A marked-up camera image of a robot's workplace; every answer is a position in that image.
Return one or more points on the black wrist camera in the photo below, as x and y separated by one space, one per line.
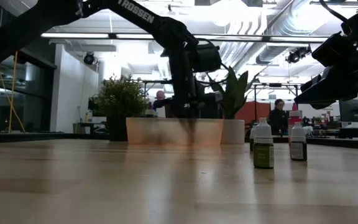
332 49
207 57

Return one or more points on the silver ventilation duct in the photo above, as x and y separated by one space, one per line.
291 18

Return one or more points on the pink squeeze bottle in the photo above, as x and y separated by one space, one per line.
295 118

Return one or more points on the snake plant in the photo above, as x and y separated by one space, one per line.
236 93

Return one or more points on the yellow-label dropper bottle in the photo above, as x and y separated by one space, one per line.
263 155

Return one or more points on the black computer monitor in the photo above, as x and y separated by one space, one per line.
353 110

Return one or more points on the small dropper bottle dark liquid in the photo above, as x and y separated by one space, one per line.
251 137
298 151

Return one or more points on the white plant pot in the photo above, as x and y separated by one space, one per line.
233 131

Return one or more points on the person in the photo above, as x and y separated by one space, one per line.
159 102
278 116

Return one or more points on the black background desk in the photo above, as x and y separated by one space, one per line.
353 132

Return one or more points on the bushy green plant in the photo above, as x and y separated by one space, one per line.
120 95

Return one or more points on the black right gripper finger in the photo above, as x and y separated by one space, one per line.
322 105
319 91

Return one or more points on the translucent orange plastic bin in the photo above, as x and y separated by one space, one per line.
148 130

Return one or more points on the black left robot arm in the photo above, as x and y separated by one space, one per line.
135 14

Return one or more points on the black workstation frame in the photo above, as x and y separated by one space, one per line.
154 82
275 84

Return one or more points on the black ceiling speaker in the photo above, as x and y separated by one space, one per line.
89 58

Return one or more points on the black track spotlight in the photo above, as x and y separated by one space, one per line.
297 54

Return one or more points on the large bottle purple tip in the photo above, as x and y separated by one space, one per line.
151 112

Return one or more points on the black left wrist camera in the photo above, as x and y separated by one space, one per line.
207 57

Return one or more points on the grey trash can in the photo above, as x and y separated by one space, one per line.
78 128

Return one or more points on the long ceiling light bar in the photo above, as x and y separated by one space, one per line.
73 35

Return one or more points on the orange room partition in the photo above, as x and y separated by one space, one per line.
253 112

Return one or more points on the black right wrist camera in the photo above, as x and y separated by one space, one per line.
332 49

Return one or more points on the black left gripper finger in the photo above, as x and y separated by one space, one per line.
200 101
176 105

